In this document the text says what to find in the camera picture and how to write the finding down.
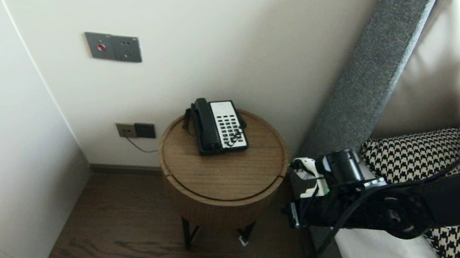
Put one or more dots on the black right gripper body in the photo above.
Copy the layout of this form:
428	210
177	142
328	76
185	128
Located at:
327	209

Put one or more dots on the grey wall switch red button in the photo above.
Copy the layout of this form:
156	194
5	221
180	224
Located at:
97	46

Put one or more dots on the round wooden side table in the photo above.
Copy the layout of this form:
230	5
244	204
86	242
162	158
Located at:
225	171

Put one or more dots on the black white houndstooth pillow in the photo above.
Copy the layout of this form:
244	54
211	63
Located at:
409	153

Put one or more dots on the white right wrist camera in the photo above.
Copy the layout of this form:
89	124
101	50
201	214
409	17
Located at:
305	168

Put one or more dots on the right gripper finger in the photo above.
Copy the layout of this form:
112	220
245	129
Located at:
293	214
308	192

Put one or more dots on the grey fabric headboard frame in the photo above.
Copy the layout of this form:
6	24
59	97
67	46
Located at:
361	74

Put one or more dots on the thin black telephone line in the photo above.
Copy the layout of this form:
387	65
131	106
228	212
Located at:
141	149

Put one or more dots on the black and white telephone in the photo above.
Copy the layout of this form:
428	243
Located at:
230	124

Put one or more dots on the dark wooden baseboard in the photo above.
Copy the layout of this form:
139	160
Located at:
125	170

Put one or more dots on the black telephone handset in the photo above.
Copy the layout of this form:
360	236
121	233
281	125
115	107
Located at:
206	125

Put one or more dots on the grey wall power socket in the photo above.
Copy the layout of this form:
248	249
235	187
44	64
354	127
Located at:
127	49

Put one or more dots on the beige padded headboard panel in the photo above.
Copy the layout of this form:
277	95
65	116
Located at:
450	54

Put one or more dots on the small white tag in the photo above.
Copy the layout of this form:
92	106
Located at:
243	241

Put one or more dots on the brass wall jack plate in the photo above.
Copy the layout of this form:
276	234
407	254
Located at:
125	129

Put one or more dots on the curved-front wooden table drawer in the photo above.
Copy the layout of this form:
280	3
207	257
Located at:
216	214

